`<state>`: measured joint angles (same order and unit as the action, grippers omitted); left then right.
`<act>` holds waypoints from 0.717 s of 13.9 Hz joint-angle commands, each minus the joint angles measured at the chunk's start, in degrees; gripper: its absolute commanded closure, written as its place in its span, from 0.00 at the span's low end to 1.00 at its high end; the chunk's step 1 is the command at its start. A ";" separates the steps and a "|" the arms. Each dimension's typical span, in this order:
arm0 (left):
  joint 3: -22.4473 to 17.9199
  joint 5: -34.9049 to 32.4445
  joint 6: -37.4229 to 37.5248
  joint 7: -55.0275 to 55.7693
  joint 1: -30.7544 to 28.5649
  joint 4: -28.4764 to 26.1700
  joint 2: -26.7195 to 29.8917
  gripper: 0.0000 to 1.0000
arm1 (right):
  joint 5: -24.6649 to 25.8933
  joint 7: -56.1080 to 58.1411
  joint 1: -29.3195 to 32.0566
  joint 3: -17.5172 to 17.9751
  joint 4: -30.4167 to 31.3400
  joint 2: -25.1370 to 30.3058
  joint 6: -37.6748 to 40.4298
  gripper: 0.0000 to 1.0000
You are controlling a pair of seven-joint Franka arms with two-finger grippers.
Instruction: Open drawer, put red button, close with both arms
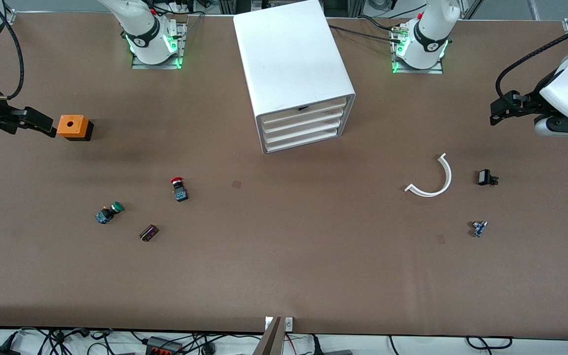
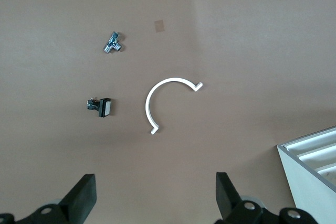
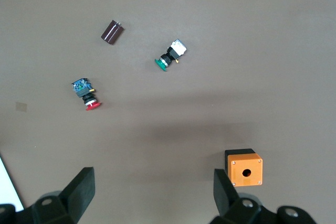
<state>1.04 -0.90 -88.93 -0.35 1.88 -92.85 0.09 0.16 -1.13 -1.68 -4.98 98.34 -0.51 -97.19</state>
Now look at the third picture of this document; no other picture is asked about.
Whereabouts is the orange button enclosure box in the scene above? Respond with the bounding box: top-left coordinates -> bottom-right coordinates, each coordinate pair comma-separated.
224,148 -> 264,188

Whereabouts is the red mushroom push button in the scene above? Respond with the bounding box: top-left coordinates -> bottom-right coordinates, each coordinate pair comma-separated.
70,77 -> 103,111

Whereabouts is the green mushroom push button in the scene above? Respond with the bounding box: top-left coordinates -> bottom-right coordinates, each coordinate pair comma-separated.
154,38 -> 187,73

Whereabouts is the dark brown cylindrical capacitor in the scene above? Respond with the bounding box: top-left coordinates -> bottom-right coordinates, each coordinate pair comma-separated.
100,19 -> 125,46

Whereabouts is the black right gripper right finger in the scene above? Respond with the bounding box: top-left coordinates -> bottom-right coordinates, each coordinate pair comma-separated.
209,168 -> 279,224

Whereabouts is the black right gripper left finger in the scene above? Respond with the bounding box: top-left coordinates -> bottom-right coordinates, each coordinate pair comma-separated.
24,166 -> 96,224

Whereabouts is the white drawer cabinet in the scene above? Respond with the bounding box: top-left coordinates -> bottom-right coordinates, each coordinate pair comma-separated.
0,152 -> 25,212

